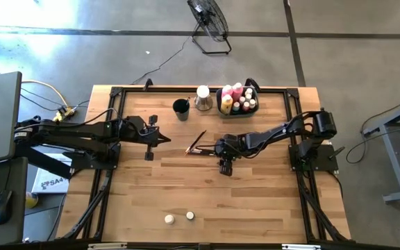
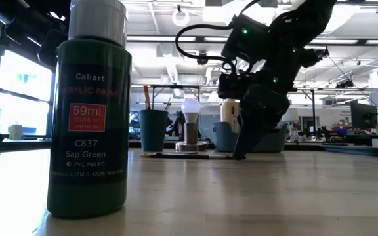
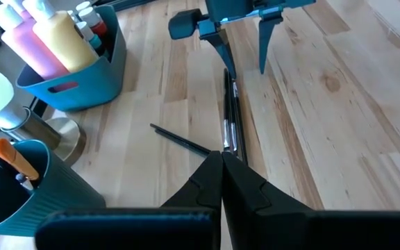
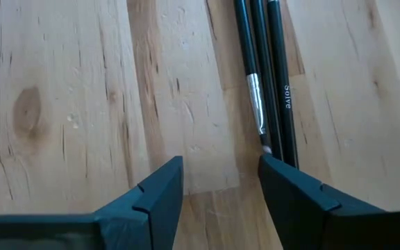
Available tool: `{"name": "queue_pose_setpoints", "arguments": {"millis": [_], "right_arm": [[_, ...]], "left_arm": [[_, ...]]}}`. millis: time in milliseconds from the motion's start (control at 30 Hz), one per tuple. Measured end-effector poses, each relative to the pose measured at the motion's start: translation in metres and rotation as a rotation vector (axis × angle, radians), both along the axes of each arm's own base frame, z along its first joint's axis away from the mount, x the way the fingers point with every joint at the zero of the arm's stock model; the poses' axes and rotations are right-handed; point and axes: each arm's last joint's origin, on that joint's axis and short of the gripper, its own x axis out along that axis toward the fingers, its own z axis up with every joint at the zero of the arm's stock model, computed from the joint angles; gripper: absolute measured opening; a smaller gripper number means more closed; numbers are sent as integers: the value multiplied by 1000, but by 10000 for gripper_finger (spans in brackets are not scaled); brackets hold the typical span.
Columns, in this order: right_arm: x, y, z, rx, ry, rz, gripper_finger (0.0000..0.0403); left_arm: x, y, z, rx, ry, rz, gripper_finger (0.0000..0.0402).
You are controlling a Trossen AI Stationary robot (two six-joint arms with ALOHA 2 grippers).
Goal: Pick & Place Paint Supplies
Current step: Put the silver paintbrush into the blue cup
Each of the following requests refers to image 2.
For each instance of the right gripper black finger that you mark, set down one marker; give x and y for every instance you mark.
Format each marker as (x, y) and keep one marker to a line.
(246, 141)

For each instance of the short paintbrush silver ferrule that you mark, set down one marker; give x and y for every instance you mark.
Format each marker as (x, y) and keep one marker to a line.
(218, 157)
(168, 104)

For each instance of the small green paint bottle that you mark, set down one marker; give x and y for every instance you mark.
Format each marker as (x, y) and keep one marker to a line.
(90, 196)

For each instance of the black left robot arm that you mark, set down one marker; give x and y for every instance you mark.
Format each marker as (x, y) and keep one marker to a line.
(28, 19)

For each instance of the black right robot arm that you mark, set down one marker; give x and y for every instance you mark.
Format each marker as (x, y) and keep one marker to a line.
(304, 32)

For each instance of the teal plastic bin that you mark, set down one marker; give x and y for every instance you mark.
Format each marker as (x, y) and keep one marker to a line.
(223, 137)

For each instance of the white cylindrical object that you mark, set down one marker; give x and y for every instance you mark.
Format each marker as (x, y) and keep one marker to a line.
(290, 114)

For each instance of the white bulb on metal base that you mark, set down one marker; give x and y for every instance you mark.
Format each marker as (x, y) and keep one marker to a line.
(191, 108)

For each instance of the person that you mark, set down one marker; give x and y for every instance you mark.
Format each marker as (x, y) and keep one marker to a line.
(177, 126)

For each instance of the teal ribbed plastic cup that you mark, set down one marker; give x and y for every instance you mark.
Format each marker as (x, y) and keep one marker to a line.
(153, 131)

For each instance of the black computer monitor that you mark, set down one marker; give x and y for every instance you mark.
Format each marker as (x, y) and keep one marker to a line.
(363, 114)

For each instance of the pale cylindrical container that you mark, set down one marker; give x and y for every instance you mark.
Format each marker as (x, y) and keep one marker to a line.
(15, 132)

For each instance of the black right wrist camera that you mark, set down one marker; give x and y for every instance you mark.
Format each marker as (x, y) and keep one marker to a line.
(233, 86)

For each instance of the round black ceiling camera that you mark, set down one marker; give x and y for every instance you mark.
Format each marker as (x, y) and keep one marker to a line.
(202, 60)

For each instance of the background black metal frame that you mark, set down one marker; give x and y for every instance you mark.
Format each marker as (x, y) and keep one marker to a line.
(176, 86)

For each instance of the black overhead frame beam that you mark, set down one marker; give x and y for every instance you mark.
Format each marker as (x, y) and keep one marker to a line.
(162, 39)

